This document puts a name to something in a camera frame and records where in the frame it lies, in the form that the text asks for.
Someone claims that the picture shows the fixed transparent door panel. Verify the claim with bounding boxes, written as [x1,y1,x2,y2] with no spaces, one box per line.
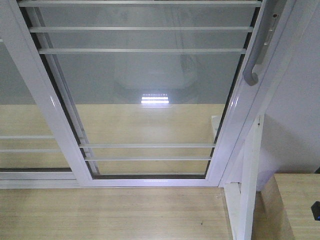
[0,43,71,172]

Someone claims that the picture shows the white door frame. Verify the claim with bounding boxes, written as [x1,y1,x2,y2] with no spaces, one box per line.
[0,0,308,190]

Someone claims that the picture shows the white support brace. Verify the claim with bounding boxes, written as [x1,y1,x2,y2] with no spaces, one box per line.
[223,115,264,240]

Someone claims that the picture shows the light wooden box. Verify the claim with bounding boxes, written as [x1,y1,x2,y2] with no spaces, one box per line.
[261,173,320,240]

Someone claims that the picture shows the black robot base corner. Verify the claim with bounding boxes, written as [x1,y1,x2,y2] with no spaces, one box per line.
[311,201,320,221]

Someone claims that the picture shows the light wooden base board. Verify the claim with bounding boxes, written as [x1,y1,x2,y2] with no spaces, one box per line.
[0,103,232,240]

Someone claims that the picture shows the grey door handle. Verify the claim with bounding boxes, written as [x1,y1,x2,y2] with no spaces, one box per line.
[243,0,286,86]

